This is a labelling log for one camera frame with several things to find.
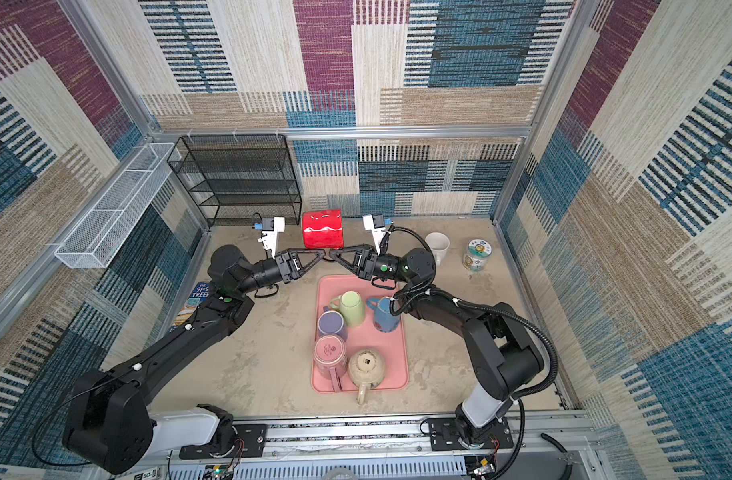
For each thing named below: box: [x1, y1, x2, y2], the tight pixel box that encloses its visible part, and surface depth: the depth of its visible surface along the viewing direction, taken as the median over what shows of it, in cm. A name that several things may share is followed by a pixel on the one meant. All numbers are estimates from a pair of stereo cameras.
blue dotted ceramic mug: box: [366, 296, 401, 333], surface depth 89 cm
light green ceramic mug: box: [330, 290, 365, 327], surface depth 89 cm
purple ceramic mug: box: [317, 306, 347, 341], surface depth 87 cm
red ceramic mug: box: [302, 209, 344, 250], surface depth 65 cm
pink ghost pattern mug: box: [314, 334, 347, 393], surface depth 78 cm
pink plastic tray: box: [312, 275, 409, 393], surface depth 85 cm
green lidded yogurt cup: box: [462, 238, 493, 272], surface depth 104 cm
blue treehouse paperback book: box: [168, 282, 211, 333], surface depth 98 cm
